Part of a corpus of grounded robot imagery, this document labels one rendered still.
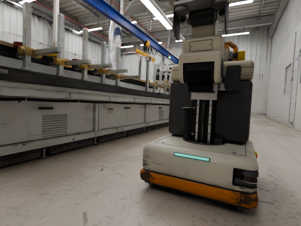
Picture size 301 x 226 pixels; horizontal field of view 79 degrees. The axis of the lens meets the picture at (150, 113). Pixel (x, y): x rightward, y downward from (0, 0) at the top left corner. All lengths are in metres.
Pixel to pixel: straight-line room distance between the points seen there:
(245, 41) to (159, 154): 11.64
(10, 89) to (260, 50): 11.82
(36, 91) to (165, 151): 1.00
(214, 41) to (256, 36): 11.46
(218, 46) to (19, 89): 1.24
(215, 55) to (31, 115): 1.45
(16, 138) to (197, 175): 1.36
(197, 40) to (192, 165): 0.67
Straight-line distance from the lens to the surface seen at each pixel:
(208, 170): 1.01
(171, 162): 1.05
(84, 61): 1.49
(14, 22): 9.97
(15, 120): 1.72
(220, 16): 1.10
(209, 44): 1.08
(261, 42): 12.42
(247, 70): 1.29
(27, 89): 1.49
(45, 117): 1.83
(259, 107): 11.89
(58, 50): 1.31
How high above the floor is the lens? 0.52
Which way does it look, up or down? 3 degrees down
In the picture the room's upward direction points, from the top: 3 degrees clockwise
